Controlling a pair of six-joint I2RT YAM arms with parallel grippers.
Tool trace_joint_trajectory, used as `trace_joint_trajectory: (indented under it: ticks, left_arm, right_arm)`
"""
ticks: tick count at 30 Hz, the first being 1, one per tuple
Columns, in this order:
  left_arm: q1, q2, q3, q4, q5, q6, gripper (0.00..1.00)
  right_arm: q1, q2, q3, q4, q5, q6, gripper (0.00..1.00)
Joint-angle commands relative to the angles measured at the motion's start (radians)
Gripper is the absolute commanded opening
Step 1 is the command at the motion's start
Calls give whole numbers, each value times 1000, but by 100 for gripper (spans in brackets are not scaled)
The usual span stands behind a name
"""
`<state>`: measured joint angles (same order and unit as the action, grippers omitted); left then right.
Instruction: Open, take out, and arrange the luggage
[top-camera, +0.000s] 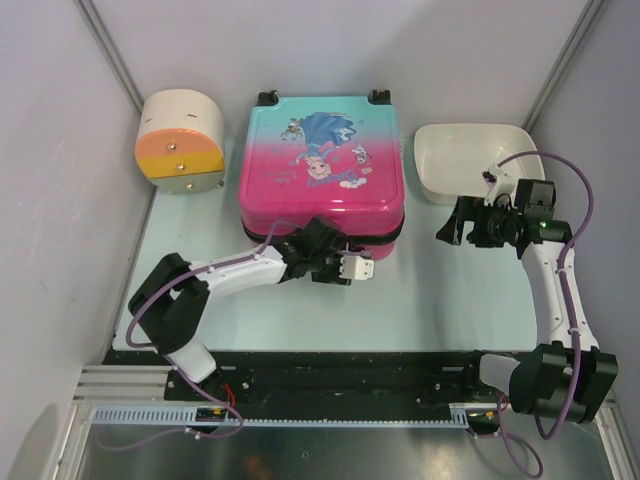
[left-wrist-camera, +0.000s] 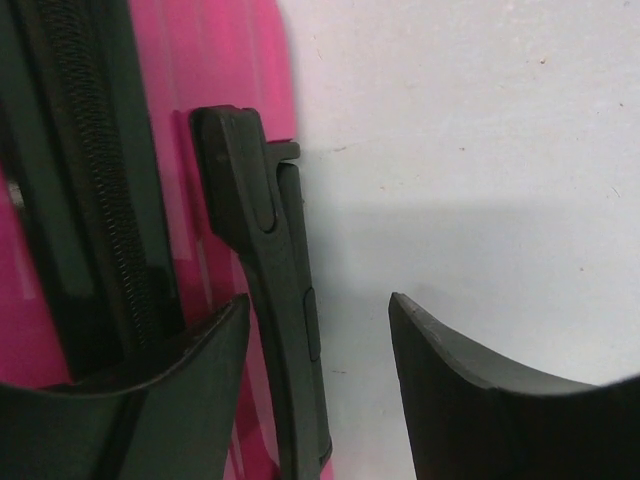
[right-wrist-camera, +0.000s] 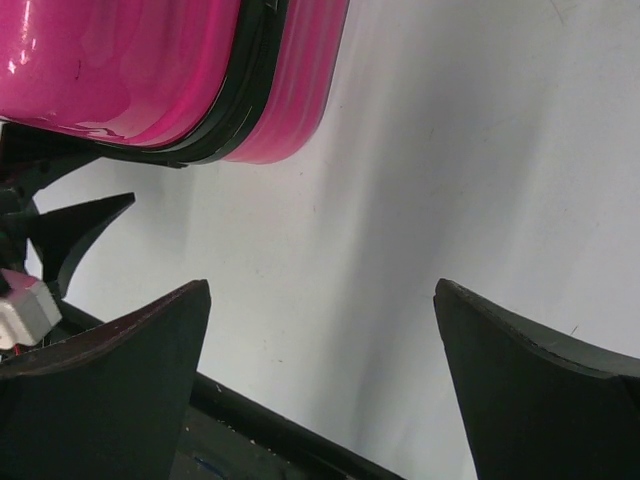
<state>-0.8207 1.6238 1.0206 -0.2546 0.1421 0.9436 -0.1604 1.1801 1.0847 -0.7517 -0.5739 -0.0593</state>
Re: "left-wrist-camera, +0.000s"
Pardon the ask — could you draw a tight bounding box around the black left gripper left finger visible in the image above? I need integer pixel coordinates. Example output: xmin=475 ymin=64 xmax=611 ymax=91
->
xmin=1 ymin=294 xmax=249 ymax=479

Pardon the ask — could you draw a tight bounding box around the pink and teal kids suitcase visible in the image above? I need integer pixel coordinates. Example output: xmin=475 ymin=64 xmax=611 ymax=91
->
xmin=1 ymin=1 xmax=332 ymax=479

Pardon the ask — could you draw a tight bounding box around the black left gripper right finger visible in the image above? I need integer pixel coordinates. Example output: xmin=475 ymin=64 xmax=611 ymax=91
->
xmin=388 ymin=293 xmax=639 ymax=479

